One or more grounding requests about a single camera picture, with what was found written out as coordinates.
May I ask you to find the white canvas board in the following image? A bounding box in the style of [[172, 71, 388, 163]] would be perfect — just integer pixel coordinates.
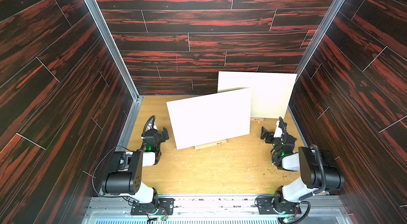
[[217, 71, 297, 119], [167, 88, 252, 150]]

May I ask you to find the right aluminium corner post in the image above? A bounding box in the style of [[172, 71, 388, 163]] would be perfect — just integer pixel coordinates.
[[296, 0, 345, 81]]

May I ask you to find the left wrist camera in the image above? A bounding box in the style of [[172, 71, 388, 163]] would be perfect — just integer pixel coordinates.
[[149, 122, 158, 130]]

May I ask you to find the wooden easel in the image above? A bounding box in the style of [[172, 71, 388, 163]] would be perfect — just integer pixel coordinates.
[[251, 118, 264, 123], [195, 140, 227, 150]]

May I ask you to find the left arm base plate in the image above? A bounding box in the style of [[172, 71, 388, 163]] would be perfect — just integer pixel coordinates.
[[130, 198, 175, 216]]

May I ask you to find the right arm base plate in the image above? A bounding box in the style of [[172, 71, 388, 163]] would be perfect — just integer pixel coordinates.
[[254, 195, 302, 216]]

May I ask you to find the aluminium front rail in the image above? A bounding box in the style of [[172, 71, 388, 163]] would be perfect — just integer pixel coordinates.
[[83, 194, 354, 224]]

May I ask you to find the aluminium corner post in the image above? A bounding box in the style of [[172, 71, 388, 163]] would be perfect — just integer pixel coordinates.
[[296, 0, 345, 81], [69, 0, 143, 101]]

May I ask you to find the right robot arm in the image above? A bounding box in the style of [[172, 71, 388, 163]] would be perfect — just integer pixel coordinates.
[[256, 124, 345, 216]]

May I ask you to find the left aluminium corner post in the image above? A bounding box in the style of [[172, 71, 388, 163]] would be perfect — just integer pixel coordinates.
[[69, 0, 143, 101]]

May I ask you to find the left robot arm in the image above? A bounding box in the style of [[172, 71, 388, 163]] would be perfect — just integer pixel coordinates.
[[96, 128, 169, 215]]

